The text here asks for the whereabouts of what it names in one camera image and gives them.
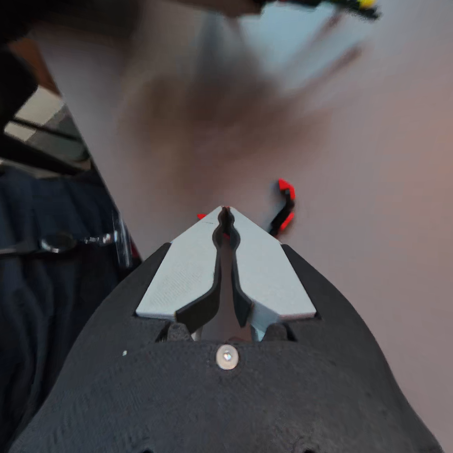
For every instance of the dark navy clothing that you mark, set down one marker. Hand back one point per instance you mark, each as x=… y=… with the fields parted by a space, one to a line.
x=53 y=318

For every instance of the red and black lego leg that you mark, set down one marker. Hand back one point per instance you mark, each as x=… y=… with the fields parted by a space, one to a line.
x=287 y=193

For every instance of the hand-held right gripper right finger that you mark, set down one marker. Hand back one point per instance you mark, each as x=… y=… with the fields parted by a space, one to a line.
x=269 y=279

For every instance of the black metal frame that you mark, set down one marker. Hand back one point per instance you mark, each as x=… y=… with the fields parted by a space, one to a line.
x=39 y=155

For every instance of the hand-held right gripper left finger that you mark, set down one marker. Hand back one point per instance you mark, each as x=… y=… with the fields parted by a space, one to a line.
x=177 y=276

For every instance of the black and yellow lego spider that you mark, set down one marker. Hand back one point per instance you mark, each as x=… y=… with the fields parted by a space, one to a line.
x=354 y=7

